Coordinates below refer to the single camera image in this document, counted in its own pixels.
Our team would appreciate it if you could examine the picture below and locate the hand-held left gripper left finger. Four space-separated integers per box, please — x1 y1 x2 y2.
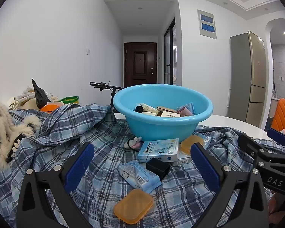
17 142 95 228

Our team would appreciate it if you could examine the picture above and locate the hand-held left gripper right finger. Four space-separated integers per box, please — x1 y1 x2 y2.
190 143 269 228

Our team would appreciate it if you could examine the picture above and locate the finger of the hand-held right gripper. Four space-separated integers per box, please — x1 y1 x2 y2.
268 127 285 149
237 132 285 166

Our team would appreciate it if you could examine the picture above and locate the grey blue slim box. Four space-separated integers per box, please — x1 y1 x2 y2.
169 152 193 167

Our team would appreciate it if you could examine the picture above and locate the orange soap box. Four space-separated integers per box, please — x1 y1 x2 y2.
180 135 205 154
113 188 154 225

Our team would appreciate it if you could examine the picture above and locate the small black box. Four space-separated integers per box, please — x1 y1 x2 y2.
146 158 171 181

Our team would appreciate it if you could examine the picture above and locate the blue white illustrated carton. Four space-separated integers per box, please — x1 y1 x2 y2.
137 138 179 163

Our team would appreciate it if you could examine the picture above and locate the light blue tissue packet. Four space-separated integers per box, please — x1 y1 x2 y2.
117 160 162 194

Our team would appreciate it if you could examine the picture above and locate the blue plastic basin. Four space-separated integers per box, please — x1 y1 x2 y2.
113 84 213 142

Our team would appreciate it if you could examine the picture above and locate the orange container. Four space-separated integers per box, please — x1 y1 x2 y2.
40 102 63 114

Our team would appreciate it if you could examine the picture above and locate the person's right hand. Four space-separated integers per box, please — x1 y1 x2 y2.
269 192 285 222

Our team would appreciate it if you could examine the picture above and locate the orange chair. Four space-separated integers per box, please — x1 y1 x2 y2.
271 98 285 136

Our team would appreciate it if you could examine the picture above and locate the blue plaid cloth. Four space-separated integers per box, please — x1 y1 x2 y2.
0 103 285 228

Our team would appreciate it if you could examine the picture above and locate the small plush toy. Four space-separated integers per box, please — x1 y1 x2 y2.
124 136 142 150

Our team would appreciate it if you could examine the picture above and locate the pink box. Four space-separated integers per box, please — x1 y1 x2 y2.
176 107 194 117

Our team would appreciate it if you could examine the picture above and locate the grey gold refrigerator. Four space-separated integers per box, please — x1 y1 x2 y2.
228 31 268 128

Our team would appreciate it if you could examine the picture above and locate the green yellow bucket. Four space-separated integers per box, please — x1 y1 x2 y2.
59 96 79 105

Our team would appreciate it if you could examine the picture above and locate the brown box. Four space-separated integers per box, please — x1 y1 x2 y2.
156 106 177 113

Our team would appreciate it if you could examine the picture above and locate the black white fur knit garment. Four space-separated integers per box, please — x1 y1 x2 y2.
0 102 42 170

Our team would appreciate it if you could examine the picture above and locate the black plastic bag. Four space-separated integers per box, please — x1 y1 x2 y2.
31 78 52 110

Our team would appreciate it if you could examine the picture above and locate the black bottle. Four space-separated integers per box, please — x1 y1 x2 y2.
135 103 158 115

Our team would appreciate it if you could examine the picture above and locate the black bicycle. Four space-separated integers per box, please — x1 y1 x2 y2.
89 81 124 108

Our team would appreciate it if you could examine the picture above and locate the brown entrance door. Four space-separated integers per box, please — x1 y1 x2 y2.
123 42 157 89

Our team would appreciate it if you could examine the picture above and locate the black framed glass door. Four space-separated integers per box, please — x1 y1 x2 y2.
163 17 176 85

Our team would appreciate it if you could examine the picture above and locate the wall panel with blue screens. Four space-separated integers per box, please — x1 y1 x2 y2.
197 9 217 39

